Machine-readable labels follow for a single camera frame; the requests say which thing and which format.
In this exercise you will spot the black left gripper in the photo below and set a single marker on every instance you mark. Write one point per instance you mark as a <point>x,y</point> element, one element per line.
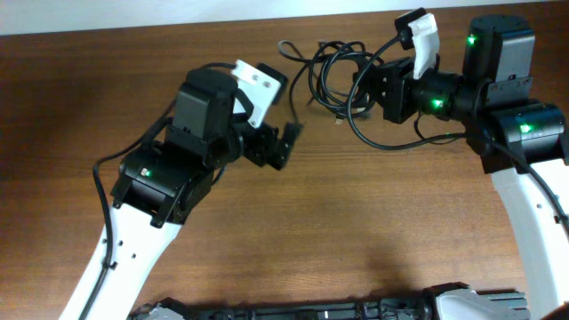
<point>261,150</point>

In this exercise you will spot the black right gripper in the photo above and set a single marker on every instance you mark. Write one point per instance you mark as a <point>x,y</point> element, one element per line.
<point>396,100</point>

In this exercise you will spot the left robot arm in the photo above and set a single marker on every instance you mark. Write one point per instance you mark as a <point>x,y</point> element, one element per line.
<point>216,118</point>

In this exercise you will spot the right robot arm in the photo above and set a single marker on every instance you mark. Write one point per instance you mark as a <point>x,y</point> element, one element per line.
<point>522,144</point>

